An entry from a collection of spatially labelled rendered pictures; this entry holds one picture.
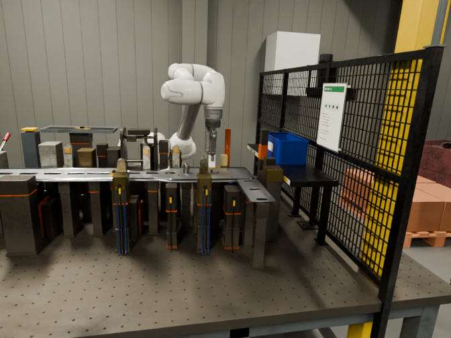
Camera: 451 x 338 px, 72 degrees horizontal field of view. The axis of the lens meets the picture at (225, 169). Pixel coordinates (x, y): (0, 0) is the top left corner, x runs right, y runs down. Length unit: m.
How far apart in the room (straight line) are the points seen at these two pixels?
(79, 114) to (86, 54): 0.72
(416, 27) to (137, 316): 1.28
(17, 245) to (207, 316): 0.87
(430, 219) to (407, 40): 2.52
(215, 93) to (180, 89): 0.16
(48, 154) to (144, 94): 2.58
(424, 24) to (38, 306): 1.54
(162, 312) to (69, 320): 0.28
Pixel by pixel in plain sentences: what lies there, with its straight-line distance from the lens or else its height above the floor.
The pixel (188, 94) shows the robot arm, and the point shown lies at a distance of 1.39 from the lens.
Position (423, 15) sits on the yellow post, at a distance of 1.25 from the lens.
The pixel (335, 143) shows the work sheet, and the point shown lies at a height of 1.19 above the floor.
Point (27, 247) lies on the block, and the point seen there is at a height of 0.74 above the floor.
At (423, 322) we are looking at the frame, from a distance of 1.57.
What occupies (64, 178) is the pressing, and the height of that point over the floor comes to 1.00.
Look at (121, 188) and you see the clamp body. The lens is 1.35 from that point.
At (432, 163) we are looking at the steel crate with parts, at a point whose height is 0.54.
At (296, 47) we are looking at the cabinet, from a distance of 4.14.
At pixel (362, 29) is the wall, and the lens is 5.05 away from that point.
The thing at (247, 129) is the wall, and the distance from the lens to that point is 4.37.
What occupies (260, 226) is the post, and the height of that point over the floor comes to 0.89.
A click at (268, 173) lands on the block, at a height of 1.04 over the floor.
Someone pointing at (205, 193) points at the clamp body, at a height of 0.98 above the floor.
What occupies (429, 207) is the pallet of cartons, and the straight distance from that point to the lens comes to 3.51.
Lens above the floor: 1.42
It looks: 15 degrees down
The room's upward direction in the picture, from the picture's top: 2 degrees clockwise
